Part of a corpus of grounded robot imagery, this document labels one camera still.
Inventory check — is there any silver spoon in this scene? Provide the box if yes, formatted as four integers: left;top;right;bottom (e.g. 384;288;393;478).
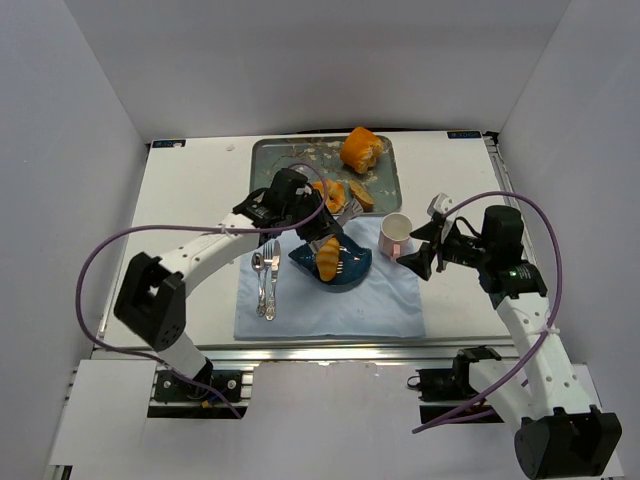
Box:
251;252;266;317

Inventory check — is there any striped orange bread roll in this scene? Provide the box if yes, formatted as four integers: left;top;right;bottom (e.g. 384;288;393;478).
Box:
316;237;340;282

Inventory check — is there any blue shell-shaped plate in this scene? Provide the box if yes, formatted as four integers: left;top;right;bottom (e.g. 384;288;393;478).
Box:
288;233;372;289

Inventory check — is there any pink and white mug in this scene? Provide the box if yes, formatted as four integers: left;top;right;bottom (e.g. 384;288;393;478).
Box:
378;212;413;261

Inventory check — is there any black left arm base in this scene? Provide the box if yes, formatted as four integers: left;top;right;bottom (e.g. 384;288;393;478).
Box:
147;363;253;420

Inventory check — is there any floral metal tray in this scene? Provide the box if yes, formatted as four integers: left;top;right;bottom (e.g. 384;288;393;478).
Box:
249;135;402;216

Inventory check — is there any light blue cloth placemat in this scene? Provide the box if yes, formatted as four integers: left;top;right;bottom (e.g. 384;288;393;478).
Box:
234;216;426;340

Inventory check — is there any silver knife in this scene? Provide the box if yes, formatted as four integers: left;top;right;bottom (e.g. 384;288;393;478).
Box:
265;240;281;321

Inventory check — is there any ring-shaped croissant bread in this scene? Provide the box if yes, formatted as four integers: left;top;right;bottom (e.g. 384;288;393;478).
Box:
312;179;347;215

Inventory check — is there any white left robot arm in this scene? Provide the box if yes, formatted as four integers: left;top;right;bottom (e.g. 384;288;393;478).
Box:
114;164;364;390

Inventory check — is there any large orange bread loaf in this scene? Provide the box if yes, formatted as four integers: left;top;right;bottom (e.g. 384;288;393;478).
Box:
340;127;384;174

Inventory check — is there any seeded bread slice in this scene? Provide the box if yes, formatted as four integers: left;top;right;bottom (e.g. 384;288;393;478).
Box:
349;180;374;211

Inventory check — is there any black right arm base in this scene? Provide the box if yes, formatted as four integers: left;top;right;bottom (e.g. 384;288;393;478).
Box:
406;346;502;423

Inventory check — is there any silver fork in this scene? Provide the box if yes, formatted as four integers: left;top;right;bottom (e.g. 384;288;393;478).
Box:
262;242;273;321

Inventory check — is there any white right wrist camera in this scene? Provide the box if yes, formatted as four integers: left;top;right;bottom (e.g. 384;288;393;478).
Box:
427;193;458;241

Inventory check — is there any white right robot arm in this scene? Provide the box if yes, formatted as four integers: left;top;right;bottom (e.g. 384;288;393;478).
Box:
398;204;622;479

